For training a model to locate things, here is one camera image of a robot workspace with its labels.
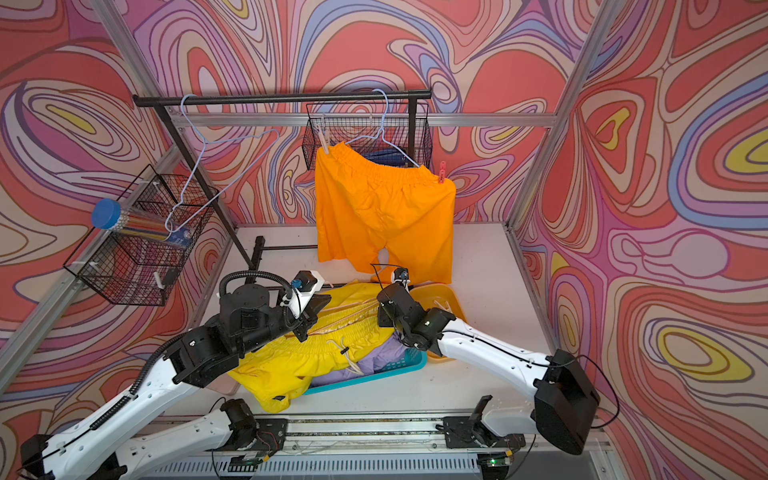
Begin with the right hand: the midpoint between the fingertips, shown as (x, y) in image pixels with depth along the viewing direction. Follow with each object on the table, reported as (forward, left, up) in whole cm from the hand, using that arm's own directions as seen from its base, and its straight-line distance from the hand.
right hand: (387, 312), depth 81 cm
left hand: (-6, +12, +18) cm, 22 cm away
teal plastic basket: (-9, -4, -12) cm, 16 cm away
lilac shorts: (-10, +1, -5) cm, 11 cm away
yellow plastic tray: (+10, -18, -10) cm, 23 cm away
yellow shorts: (-17, +25, +6) cm, 31 cm away
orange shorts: (+21, +5, +21) cm, 30 cm away
